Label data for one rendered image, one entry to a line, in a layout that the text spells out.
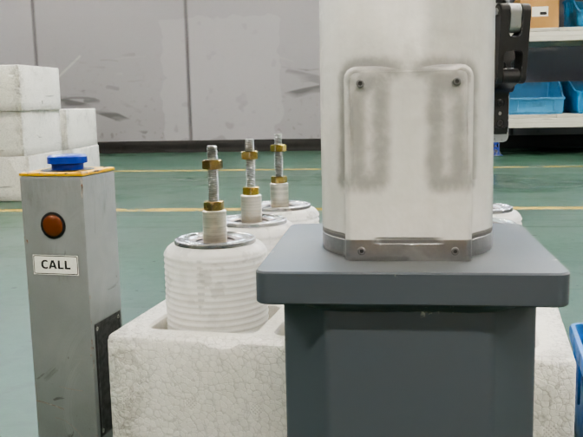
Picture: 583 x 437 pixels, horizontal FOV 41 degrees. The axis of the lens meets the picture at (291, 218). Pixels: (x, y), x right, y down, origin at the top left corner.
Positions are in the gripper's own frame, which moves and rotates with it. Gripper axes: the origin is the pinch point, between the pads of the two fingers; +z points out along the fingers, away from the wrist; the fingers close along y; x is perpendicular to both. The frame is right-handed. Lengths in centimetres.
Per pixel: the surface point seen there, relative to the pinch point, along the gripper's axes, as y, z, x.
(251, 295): -6.3, 14.9, -18.4
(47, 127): -291, 7, -61
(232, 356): -1.7, 18.9, -20.8
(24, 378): -50, 36, -44
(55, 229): -18.0, 9.8, -35.9
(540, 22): -403, -47, 230
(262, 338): -2.0, 17.6, -18.2
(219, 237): -9.3, 10.0, -20.7
